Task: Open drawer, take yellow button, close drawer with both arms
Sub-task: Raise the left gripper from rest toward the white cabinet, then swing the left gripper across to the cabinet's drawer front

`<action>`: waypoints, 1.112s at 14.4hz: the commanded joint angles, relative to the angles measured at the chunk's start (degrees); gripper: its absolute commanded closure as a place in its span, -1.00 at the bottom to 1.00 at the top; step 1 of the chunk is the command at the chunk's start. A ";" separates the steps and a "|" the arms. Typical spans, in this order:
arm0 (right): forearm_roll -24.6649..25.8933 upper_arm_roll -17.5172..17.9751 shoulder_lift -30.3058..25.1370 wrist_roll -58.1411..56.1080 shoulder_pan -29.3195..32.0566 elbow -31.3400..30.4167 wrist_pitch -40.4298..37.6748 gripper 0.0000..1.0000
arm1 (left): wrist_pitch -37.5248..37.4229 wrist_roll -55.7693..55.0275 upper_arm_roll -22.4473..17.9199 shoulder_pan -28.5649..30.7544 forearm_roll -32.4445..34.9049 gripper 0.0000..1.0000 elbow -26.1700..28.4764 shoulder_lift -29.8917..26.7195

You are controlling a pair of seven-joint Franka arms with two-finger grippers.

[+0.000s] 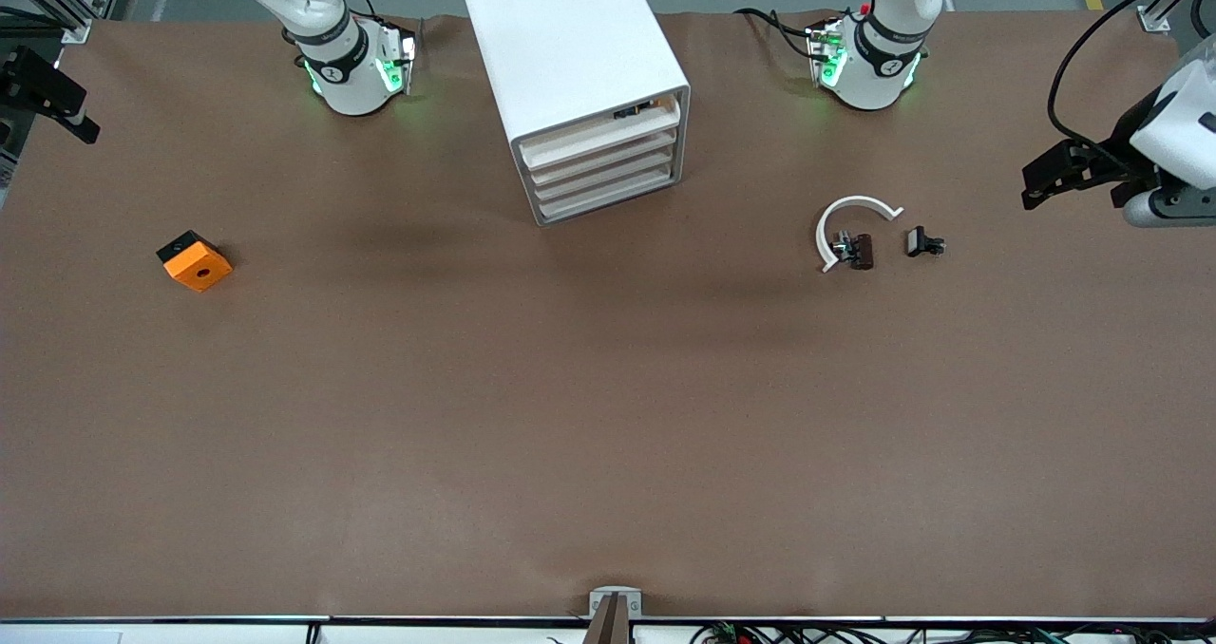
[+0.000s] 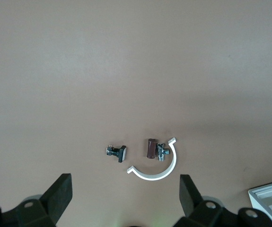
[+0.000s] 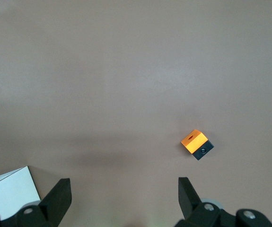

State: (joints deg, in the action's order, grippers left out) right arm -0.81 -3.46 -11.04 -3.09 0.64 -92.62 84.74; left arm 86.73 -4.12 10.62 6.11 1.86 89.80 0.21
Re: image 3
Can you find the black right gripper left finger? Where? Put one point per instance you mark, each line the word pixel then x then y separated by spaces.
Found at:
pixel 55 205

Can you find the orange and black button box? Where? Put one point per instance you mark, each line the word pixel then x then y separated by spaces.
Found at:
pixel 193 143

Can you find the white drawer cabinet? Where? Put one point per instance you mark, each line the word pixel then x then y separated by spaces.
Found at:
pixel 8 189

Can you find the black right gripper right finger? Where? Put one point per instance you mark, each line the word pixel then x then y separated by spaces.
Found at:
pixel 190 208

